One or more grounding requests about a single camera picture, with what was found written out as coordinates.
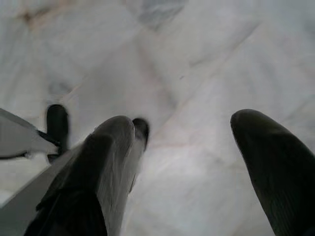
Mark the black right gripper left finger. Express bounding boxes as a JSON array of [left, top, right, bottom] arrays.
[[24, 115, 136, 236]]

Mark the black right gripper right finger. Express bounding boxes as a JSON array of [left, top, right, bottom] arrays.
[[230, 109, 315, 236]]

